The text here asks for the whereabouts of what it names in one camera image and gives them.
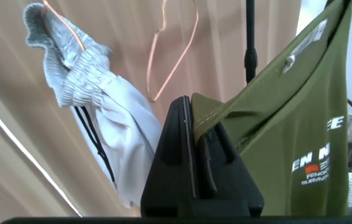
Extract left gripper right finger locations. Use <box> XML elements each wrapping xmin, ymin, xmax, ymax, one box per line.
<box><xmin>195</xmin><ymin>123</ymin><xmax>264</xmax><ymax>218</ymax></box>

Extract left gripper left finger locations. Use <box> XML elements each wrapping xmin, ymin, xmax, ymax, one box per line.
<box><xmin>141</xmin><ymin>95</ymin><xmax>197</xmax><ymax>218</ymax></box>

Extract pale grey shorts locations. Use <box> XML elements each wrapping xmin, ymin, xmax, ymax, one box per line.
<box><xmin>22</xmin><ymin>2</ymin><xmax>164</xmax><ymax>208</ymax></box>

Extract green garment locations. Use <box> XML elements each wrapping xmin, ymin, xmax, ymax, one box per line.
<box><xmin>190</xmin><ymin>0</ymin><xmax>352</xmax><ymax>218</ymax></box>

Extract pink clothes hanger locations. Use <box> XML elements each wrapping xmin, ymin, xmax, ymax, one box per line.
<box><xmin>41</xmin><ymin>0</ymin><xmax>86</xmax><ymax>52</ymax></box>
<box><xmin>146</xmin><ymin>0</ymin><xmax>200</xmax><ymax>103</ymax></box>

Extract black clothes rack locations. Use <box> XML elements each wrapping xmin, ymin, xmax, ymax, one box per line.
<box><xmin>243</xmin><ymin>0</ymin><xmax>259</xmax><ymax>85</ymax></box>

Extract beige curtain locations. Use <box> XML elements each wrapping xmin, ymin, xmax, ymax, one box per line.
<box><xmin>0</xmin><ymin>0</ymin><xmax>303</xmax><ymax>218</ymax></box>

